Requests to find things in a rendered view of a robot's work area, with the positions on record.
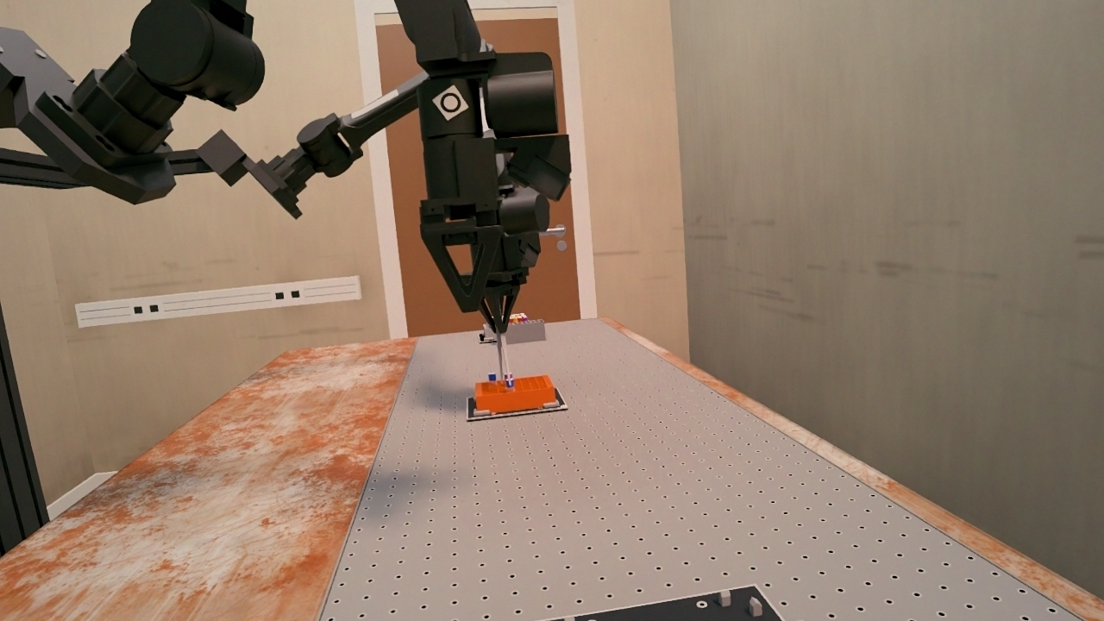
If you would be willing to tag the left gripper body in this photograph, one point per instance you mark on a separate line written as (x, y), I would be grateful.
(498, 271)

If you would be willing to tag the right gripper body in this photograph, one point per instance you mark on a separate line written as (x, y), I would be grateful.
(441, 184)

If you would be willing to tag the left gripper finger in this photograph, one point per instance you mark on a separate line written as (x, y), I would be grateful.
(486, 313)
(492, 299)

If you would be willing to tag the grey slotted rack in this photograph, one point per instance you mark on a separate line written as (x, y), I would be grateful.
(526, 331)

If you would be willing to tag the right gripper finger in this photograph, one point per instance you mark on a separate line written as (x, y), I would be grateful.
(466, 288)
(435, 240)

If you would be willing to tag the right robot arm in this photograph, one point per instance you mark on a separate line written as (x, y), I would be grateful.
(120, 117)

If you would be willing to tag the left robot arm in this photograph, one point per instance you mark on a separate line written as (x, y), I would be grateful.
(522, 212)

